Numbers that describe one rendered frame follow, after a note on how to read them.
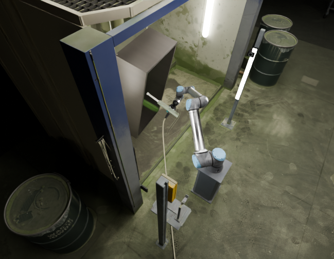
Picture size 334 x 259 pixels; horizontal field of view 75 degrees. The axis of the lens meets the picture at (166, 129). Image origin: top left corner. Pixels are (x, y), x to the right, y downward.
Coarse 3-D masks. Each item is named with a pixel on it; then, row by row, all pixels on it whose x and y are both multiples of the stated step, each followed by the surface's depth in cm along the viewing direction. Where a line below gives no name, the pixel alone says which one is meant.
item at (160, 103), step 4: (148, 92) 273; (152, 96) 273; (156, 100) 273; (160, 100) 273; (160, 104) 273; (164, 104) 273; (164, 108) 275; (168, 108) 273; (168, 112) 278; (172, 112) 272; (176, 112) 271; (176, 116) 273
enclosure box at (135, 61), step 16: (144, 32) 226; (128, 48) 208; (144, 48) 212; (160, 48) 217; (128, 64) 200; (144, 64) 201; (160, 64) 262; (128, 80) 216; (144, 80) 204; (160, 80) 281; (128, 96) 235; (144, 96) 321; (160, 96) 303; (128, 112) 258; (144, 112) 321; (144, 128) 305
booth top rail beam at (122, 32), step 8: (168, 0) 136; (176, 0) 138; (184, 0) 145; (152, 8) 128; (160, 8) 128; (168, 8) 135; (136, 16) 121; (144, 16) 121; (152, 16) 126; (160, 16) 132; (128, 24) 116; (136, 24) 118; (144, 24) 123; (112, 32) 110; (120, 32) 111; (128, 32) 116; (136, 32) 121; (120, 40) 114
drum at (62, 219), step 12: (12, 192) 202; (72, 192) 209; (72, 204) 204; (84, 204) 254; (72, 216) 206; (84, 216) 236; (48, 228) 183; (60, 228) 197; (72, 228) 214; (84, 228) 238; (36, 240) 197; (48, 240) 201; (60, 240) 212; (72, 240) 227; (84, 240) 250; (60, 252) 242; (72, 252) 248
